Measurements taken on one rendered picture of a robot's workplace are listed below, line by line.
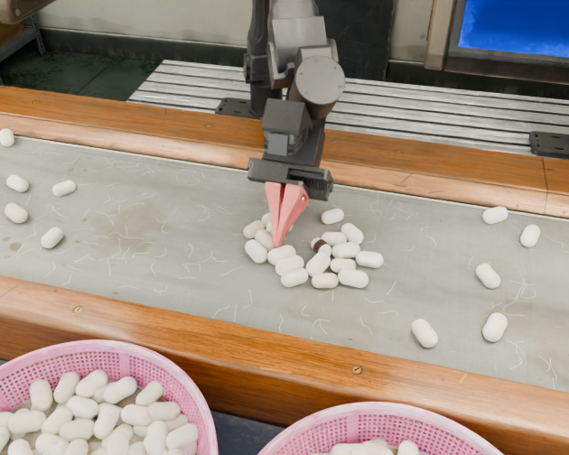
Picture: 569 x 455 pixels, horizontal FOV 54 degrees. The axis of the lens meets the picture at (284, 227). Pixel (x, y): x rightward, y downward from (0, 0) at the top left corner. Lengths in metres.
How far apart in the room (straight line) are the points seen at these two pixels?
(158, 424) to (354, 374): 0.19
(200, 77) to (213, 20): 1.59
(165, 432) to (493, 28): 0.44
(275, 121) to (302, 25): 0.17
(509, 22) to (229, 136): 0.53
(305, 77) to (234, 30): 2.23
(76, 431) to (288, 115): 0.38
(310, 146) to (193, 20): 2.28
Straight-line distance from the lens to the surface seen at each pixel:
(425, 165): 0.84
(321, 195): 0.71
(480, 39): 0.45
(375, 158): 0.84
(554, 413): 0.59
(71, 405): 0.60
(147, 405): 0.59
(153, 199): 0.82
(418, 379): 0.57
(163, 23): 2.99
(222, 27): 2.88
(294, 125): 0.62
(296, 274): 0.66
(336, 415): 0.54
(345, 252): 0.69
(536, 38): 0.45
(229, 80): 1.29
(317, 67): 0.65
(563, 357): 0.67
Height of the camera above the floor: 1.22
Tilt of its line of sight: 41 degrees down
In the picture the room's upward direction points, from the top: straight up
